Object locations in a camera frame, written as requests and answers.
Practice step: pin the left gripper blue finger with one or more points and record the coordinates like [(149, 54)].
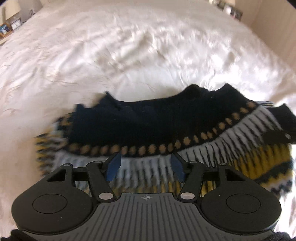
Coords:
[(190, 175), (100, 174)]

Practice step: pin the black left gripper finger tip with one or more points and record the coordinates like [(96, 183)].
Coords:
[(277, 137)]

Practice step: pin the navy yellow patterned knit sweater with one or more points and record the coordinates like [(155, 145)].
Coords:
[(210, 127)]

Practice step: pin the white floral embroidered bedspread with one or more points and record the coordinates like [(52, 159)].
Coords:
[(73, 52)]

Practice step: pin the picture frames on shelf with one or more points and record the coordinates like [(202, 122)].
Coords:
[(228, 7)]

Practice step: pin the small alarm clock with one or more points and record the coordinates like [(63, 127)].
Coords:
[(16, 24)]

